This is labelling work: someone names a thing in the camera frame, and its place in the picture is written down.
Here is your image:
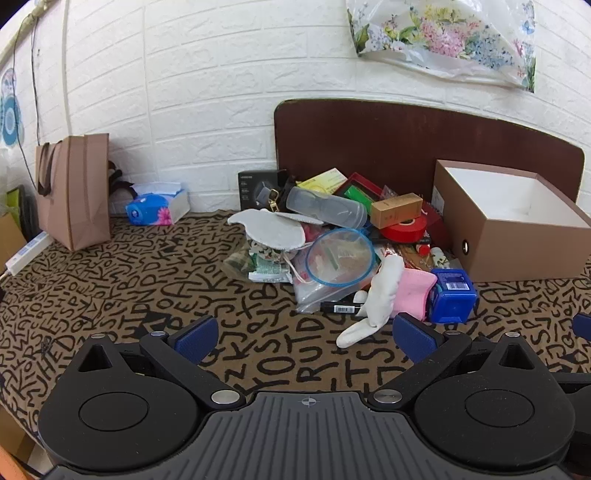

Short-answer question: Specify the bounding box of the dark brown cloth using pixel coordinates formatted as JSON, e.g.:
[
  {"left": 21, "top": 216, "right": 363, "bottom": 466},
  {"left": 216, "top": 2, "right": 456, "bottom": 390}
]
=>
[{"left": 107, "top": 161, "right": 139, "bottom": 199}]

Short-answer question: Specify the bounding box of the brown cardboard box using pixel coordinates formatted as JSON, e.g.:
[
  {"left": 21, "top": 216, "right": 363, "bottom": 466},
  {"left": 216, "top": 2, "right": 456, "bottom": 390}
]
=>
[{"left": 431, "top": 159, "right": 591, "bottom": 283}]

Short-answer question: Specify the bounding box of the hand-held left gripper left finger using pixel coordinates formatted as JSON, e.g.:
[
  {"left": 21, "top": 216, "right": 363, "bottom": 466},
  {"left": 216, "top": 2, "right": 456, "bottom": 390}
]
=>
[{"left": 76, "top": 316, "right": 245, "bottom": 409}]

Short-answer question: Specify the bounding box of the yellow packet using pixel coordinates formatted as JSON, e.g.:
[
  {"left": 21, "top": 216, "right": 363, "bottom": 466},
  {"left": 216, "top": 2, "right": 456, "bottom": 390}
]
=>
[{"left": 295, "top": 168, "right": 348, "bottom": 195}]

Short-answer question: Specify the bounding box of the brown patterned snack packet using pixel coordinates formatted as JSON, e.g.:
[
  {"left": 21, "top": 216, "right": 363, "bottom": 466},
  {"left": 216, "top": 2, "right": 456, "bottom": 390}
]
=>
[{"left": 385, "top": 244, "right": 435, "bottom": 273}]

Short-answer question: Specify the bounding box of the small brown carton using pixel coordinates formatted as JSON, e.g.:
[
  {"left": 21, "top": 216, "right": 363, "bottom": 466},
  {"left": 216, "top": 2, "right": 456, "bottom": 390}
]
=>
[{"left": 370, "top": 193, "right": 424, "bottom": 229}]

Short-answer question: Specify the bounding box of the flat cardboard piece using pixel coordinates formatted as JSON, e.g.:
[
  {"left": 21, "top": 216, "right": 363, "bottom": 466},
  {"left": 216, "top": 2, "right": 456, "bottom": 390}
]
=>
[{"left": 0, "top": 212, "right": 27, "bottom": 264}]

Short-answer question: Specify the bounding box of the green snack packet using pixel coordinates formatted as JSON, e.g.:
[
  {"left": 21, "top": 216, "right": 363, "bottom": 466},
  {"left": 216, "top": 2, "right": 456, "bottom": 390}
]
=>
[{"left": 248, "top": 254, "right": 294, "bottom": 284}]

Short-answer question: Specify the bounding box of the white power strip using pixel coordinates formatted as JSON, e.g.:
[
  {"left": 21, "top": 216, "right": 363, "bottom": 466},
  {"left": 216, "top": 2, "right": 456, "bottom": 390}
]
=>
[{"left": 4, "top": 231, "right": 51, "bottom": 277}]

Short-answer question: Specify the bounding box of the clear plastic bottle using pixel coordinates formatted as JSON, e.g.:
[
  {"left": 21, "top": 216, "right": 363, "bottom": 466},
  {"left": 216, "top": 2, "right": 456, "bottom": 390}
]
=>
[{"left": 285, "top": 186, "right": 369, "bottom": 230}]

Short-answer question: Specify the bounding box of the black wall cable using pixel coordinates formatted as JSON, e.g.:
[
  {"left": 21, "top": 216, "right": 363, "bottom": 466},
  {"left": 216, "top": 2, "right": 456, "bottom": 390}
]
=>
[{"left": 30, "top": 0, "right": 47, "bottom": 148}]

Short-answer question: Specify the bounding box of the blue tissue pack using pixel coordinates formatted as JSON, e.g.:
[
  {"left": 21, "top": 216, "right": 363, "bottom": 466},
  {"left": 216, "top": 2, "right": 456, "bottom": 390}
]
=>
[{"left": 126, "top": 181, "right": 191, "bottom": 227}]

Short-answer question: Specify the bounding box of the floral plastic bag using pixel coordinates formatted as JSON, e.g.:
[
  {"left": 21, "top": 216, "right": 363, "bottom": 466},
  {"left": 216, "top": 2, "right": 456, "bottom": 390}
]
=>
[{"left": 345, "top": 0, "right": 537, "bottom": 93}]

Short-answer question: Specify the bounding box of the round blue wall sticker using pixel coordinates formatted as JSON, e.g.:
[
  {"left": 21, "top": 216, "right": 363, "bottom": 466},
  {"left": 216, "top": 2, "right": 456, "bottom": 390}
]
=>
[{"left": 0, "top": 68, "right": 25, "bottom": 147}]

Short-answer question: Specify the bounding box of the brown paper bag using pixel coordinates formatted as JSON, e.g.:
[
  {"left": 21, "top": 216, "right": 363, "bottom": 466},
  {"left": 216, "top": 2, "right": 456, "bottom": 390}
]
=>
[{"left": 34, "top": 133, "right": 112, "bottom": 252}]

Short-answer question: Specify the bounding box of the red tape roll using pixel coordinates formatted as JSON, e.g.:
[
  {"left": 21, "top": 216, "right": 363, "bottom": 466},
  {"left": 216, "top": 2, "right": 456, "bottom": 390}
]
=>
[{"left": 381, "top": 215, "right": 431, "bottom": 244}]

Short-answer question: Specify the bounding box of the olive patterned pouch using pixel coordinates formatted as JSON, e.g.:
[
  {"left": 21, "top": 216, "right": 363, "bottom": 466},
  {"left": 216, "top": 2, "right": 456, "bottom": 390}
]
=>
[{"left": 222, "top": 247, "right": 259, "bottom": 280}]

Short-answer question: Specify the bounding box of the blue cube box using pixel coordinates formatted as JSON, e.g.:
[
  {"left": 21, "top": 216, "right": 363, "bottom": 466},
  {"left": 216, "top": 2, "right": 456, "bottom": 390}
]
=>
[{"left": 427, "top": 268, "right": 479, "bottom": 324}]

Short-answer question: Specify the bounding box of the dark brown headboard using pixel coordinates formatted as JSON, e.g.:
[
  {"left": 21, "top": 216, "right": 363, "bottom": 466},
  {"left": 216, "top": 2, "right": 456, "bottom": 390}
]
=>
[{"left": 274, "top": 98, "right": 586, "bottom": 217}]

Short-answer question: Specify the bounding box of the blue-rimmed clear lid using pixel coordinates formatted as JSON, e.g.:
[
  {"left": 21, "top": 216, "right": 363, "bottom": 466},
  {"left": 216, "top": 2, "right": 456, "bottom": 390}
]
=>
[{"left": 292, "top": 227, "right": 377, "bottom": 315}]

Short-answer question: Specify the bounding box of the fabric shoe insole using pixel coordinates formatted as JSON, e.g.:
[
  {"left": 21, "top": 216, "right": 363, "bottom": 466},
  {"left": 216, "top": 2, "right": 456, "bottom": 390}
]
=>
[
  {"left": 228, "top": 209, "right": 282, "bottom": 229},
  {"left": 247, "top": 217, "right": 306, "bottom": 252}
]

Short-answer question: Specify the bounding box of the pink sock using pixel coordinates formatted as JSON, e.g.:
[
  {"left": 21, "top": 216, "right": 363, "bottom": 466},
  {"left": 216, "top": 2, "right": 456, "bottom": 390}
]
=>
[{"left": 392, "top": 268, "right": 438, "bottom": 321}]

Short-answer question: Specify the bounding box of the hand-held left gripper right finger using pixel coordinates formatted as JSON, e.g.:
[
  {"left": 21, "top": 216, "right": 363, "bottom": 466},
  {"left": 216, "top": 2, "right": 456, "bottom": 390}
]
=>
[{"left": 367, "top": 311, "right": 548, "bottom": 409}]

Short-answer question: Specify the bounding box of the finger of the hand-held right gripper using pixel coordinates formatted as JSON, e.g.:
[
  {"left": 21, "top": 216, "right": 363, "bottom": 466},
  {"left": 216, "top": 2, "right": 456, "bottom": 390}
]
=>
[{"left": 571, "top": 313, "right": 591, "bottom": 343}]

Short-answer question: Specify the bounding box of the black product box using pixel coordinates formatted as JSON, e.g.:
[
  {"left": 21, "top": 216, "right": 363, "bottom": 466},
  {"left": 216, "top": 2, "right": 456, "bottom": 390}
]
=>
[{"left": 238, "top": 169, "right": 289, "bottom": 213}]

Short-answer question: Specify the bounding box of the red and green box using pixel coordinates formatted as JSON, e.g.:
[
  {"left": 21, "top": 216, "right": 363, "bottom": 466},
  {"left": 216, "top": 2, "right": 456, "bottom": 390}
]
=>
[{"left": 333, "top": 172, "right": 384, "bottom": 208}]

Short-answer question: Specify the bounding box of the green bag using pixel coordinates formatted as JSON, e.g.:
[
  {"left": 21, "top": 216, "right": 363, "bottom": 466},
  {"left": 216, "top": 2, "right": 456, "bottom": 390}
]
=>
[{"left": 0, "top": 185, "right": 28, "bottom": 222}]

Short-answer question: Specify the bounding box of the white sock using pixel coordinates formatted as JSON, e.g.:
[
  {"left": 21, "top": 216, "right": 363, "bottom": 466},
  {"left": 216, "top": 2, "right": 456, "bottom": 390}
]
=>
[{"left": 335, "top": 254, "right": 406, "bottom": 349}]

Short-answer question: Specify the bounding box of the small white printed bottle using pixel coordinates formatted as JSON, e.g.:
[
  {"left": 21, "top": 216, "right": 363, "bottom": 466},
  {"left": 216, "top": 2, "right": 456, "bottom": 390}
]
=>
[{"left": 429, "top": 247, "right": 462, "bottom": 271}]

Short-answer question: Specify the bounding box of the black marker pen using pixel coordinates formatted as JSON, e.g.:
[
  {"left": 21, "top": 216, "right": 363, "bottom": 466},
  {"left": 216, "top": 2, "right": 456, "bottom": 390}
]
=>
[{"left": 320, "top": 300, "right": 368, "bottom": 317}]

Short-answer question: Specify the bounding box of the letter printed blanket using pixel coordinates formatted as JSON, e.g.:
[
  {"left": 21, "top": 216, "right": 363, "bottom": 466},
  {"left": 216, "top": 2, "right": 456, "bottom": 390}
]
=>
[{"left": 0, "top": 210, "right": 591, "bottom": 462}]

